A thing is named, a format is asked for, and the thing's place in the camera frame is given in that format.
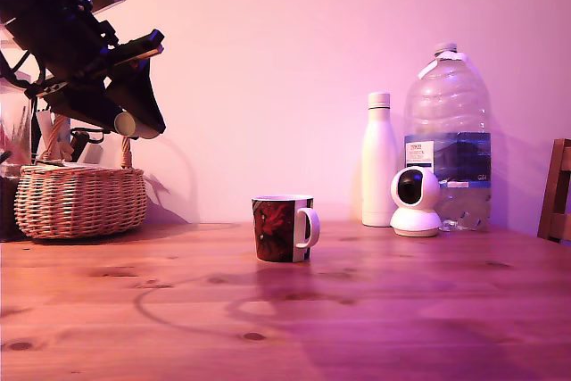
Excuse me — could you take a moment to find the pale coffee capsule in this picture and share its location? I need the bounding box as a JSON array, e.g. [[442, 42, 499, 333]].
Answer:
[[112, 112, 158, 141]]

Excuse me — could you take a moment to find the dark small object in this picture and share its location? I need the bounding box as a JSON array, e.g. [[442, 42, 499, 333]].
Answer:
[[70, 129, 93, 163]]

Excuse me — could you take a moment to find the white card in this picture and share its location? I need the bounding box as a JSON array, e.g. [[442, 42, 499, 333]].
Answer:
[[36, 111, 57, 162]]

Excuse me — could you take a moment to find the glass jar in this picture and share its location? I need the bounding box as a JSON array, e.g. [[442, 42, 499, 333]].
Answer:
[[0, 79, 35, 169]]

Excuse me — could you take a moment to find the white insulated bottle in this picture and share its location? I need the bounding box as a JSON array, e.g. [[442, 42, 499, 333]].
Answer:
[[360, 91, 400, 228]]

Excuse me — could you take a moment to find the large clear water bottle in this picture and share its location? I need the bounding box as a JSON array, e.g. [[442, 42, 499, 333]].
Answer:
[[402, 41, 493, 233]]

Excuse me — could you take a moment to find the wooden chair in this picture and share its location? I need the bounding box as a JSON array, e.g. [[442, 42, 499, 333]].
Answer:
[[536, 137, 571, 244]]

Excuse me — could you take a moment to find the black cable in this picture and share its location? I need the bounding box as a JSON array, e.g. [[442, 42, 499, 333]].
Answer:
[[0, 48, 48, 88]]

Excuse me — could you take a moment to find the woven wicker basket with handle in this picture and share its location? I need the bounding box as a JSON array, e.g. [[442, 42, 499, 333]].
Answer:
[[12, 112, 149, 240]]

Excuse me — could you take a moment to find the red patterned mug, white handle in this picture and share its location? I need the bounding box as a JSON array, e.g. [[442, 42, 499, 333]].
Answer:
[[251, 194, 321, 263]]

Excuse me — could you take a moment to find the small white round camera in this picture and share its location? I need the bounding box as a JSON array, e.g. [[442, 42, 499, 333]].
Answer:
[[389, 165, 443, 238]]

